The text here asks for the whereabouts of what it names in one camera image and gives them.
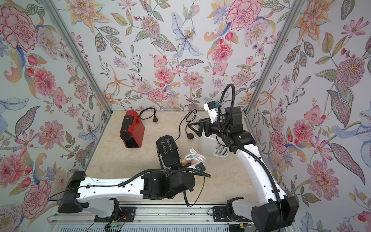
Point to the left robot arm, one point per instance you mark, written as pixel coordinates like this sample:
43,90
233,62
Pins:
101,196

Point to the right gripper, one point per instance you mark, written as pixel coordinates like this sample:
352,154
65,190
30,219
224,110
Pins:
209,126

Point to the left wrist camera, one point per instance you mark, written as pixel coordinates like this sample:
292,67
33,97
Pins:
200,167

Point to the blue striped cloth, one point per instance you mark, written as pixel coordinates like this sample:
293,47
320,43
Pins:
192,159

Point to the black coffee machine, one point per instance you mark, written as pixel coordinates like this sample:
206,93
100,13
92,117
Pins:
167,151

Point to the red coffee machine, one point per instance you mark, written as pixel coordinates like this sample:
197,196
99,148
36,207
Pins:
132,130

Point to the white coffee machine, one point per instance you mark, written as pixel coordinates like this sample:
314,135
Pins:
212,146

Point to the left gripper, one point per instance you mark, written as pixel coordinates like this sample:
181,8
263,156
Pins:
193,181

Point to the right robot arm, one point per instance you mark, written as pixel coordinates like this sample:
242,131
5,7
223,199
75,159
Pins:
275,210

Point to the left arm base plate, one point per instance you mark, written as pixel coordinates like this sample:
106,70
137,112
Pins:
124,215

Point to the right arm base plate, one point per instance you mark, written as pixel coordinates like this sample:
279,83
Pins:
220,214

